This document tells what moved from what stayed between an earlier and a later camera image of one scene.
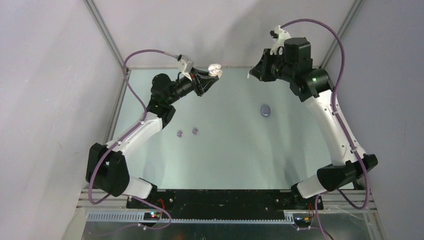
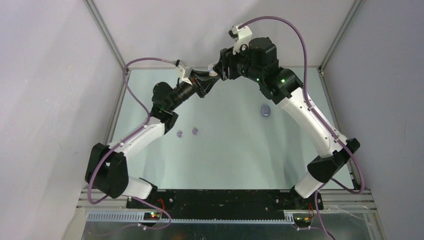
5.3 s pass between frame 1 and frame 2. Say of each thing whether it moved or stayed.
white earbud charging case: stayed
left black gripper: stayed
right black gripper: moved
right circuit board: stayed
